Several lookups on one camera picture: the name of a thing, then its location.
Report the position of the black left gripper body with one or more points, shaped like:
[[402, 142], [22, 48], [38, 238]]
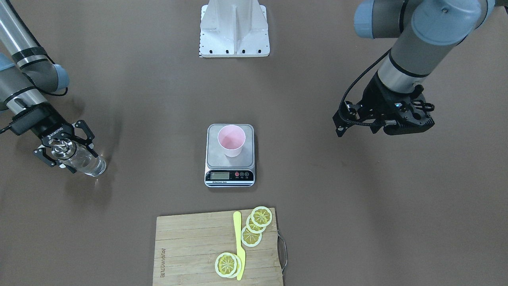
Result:
[[376, 98]]

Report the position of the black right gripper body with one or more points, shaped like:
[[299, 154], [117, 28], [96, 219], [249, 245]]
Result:
[[47, 130]]

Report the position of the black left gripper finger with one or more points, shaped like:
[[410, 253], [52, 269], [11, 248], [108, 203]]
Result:
[[346, 117]]

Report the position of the clear glass sauce bottle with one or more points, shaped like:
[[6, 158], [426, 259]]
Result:
[[74, 155]]

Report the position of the pink plastic cup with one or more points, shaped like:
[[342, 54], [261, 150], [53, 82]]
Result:
[[231, 139]]

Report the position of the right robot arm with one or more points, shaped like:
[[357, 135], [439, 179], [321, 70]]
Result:
[[27, 75]]

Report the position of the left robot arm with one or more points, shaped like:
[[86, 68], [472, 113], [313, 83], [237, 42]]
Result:
[[425, 32]]

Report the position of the silver digital kitchen scale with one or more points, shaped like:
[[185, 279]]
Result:
[[223, 171]]

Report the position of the lemon slice middle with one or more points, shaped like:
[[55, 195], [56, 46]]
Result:
[[253, 228]]

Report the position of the yellow plastic knife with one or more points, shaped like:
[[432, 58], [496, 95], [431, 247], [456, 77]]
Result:
[[241, 253]]

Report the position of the lemon slice lower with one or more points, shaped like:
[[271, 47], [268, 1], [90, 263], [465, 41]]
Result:
[[250, 239]]

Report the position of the bamboo cutting board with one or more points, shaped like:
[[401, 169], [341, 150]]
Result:
[[187, 245]]

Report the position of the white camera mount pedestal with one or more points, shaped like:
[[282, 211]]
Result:
[[234, 29]]

